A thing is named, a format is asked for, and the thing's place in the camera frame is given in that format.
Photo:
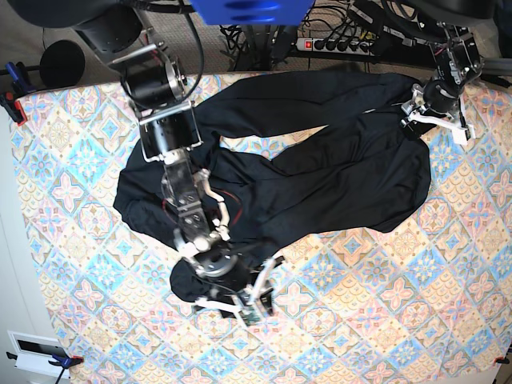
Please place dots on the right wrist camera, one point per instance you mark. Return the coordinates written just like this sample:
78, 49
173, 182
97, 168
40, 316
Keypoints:
251, 315

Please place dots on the orange clamp lower right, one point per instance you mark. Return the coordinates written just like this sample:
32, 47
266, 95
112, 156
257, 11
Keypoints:
502, 361

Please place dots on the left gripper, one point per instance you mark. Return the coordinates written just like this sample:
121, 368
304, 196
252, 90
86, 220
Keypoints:
431, 105

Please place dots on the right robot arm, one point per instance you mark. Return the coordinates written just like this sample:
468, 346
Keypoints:
120, 35

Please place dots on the black t-shirt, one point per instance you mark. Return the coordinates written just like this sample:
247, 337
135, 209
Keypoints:
300, 153

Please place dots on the blue orange clamp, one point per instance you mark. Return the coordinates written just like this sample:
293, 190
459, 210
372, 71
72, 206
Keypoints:
60, 362
9, 99

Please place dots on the blue orange clamp lower left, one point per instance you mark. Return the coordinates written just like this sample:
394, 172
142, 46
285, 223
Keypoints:
60, 362

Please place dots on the patterned tablecloth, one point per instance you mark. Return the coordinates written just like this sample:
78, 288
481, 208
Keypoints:
430, 300

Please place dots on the white floor vent box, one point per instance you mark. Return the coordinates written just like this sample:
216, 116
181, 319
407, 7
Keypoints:
34, 353

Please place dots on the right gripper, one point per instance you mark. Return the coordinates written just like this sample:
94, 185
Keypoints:
233, 285

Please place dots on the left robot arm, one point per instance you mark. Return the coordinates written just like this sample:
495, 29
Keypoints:
444, 26

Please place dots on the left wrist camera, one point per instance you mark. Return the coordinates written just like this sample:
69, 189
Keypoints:
462, 135

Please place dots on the black round stool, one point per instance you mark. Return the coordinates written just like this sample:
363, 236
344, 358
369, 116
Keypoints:
62, 65

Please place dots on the white power strip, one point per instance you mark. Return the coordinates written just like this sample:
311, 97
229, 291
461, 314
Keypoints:
334, 46

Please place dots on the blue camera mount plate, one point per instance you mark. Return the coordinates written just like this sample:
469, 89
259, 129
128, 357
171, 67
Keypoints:
252, 12

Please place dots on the blue orange clamp upper left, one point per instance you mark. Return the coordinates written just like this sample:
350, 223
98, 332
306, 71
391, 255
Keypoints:
9, 99

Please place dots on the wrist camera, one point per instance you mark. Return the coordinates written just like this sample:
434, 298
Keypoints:
251, 315
462, 135

